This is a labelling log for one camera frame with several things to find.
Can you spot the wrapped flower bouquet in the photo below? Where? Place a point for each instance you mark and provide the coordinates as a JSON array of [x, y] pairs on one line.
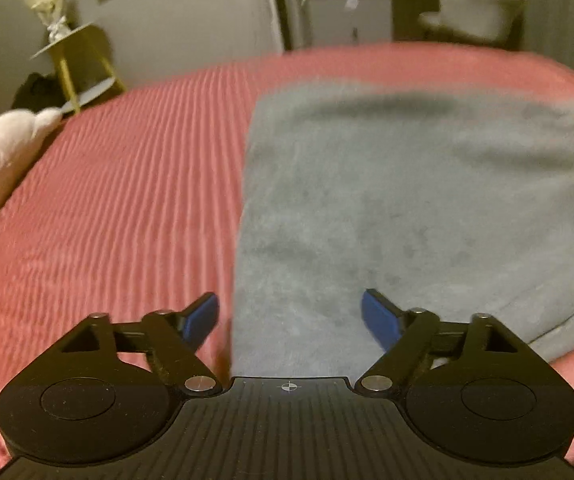
[[52, 14]]

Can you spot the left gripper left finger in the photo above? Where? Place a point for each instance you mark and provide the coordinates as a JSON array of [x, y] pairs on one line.
[[105, 390]]

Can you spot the black bag on floor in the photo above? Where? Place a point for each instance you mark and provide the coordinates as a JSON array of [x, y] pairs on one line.
[[38, 92]]

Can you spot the grey bedside cabinet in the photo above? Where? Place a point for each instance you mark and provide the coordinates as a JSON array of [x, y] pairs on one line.
[[333, 23]]

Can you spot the grey upholstered chair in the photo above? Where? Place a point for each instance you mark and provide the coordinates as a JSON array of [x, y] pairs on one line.
[[477, 21]]

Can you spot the pink ribbed bedspread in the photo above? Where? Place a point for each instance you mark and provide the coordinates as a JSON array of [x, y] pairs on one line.
[[134, 205]]

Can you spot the yellow side table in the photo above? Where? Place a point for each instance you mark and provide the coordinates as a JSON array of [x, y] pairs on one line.
[[83, 66]]

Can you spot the grey sweatpants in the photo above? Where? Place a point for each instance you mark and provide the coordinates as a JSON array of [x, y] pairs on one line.
[[455, 203]]

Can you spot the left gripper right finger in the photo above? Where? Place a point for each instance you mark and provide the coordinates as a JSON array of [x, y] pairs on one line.
[[474, 390]]

